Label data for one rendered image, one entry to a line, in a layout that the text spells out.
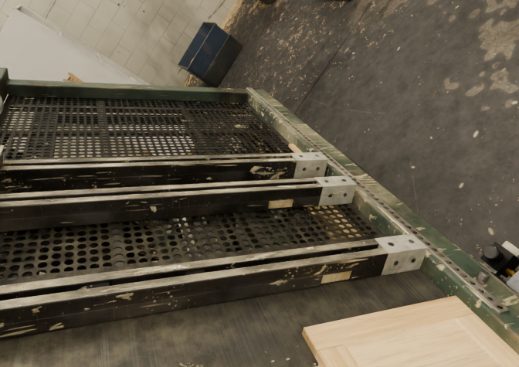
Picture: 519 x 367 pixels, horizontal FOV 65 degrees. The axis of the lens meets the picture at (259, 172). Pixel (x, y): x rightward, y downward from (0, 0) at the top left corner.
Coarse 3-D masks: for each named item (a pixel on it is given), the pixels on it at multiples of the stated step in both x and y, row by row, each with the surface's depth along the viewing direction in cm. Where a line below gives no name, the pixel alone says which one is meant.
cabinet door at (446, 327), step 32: (352, 320) 84; (384, 320) 85; (416, 320) 87; (448, 320) 88; (480, 320) 90; (320, 352) 75; (352, 352) 77; (384, 352) 78; (416, 352) 79; (448, 352) 80; (480, 352) 82; (512, 352) 82
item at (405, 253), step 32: (256, 256) 90; (288, 256) 92; (320, 256) 95; (352, 256) 95; (384, 256) 98; (416, 256) 103; (0, 288) 71; (32, 288) 72; (64, 288) 74; (96, 288) 74; (128, 288) 76; (160, 288) 78; (192, 288) 81; (224, 288) 84; (256, 288) 87; (288, 288) 91; (0, 320) 68; (32, 320) 71; (64, 320) 73; (96, 320) 76
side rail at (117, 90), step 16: (16, 80) 178; (32, 80) 181; (48, 96) 180; (64, 96) 183; (80, 96) 185; (96, 96) 188; (112, 96) 190; (128, 96) 193; (144, 96) 196; (160, 96) 198; (176, 96) 201; (192, 96) 204; (208, 96) 207; (224, 96) 210; (240, 96) 214
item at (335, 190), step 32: (32, 192) 99; (64, 192) 101; (96, 192) 103; (128, 192) 106; (160, 192) 108; (192, 192) 110; (224, 192) 113; (256, 192) 117; (288, 192) 121; (320, 192) 125; (352, 192) 130; (0, 224) 94; (32, 224) 97; (64, 224) 100
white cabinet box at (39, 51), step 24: (24, 24) 349; (48, 24) 405; (0, 48) 349; (24, 48) 356; (48, 48) 363; (72, 48) 371; (24, 72) 363; (48, 72) 370; (72, 72) 378; (96, 72) 387; (120, 72) 450; (192, 144) 457
